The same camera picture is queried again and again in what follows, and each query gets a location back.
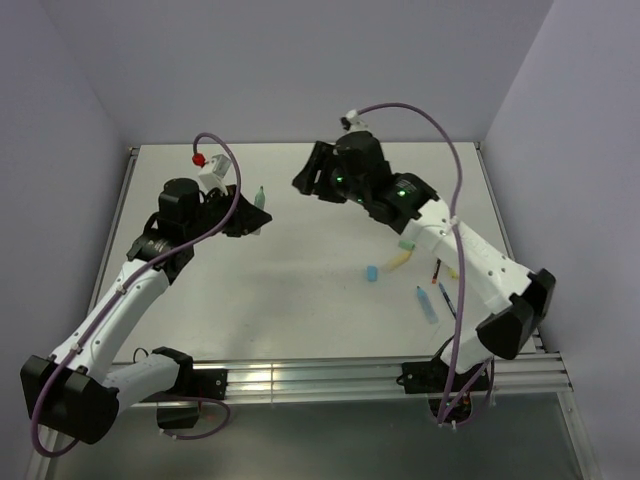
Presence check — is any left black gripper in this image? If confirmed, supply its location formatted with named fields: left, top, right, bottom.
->
left=185, top=184, right=271, bottom=243

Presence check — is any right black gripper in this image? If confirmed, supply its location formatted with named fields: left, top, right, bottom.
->
left=291, top=140, right=368, bottom=206

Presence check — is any green highlighter pen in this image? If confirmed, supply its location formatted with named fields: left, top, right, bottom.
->
left=254, top=186, right=266, bottom=209

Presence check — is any yellow highlighter pen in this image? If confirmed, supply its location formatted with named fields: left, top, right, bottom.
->
left=382, top=251, right=412, bottom=273

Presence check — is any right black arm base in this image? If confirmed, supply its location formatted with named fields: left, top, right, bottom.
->
left=396, top=358, right=489, bottom=394

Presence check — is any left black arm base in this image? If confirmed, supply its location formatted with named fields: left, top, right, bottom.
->
left=155, top=369, right=231, bottom=440

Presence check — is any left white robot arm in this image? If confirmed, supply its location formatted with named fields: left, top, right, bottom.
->
left=20, top=178, right=272, bottom=458

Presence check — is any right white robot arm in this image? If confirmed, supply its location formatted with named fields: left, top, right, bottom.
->
left=292, top=131, right=556, bottom=390

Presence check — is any blue pen cap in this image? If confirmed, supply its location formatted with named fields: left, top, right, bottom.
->
left=365, top=265, right=379, bottom=282

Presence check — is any red thin pen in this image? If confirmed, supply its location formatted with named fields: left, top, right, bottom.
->
left=431, top=259, right=442, bottom=284

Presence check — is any blue highlighter pen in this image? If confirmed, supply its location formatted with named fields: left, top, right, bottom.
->
left=416, top=286, right=439, bottom=325

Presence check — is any blue thin pen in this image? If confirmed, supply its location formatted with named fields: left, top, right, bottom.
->
left=437, top=282, right=457, bottom=318

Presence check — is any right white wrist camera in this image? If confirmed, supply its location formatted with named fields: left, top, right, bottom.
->
left=340, top=109, right=369, bottom=133

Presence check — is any aluminium rail frame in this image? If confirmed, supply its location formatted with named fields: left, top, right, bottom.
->
left=194, top=353, right=573, bottom=405

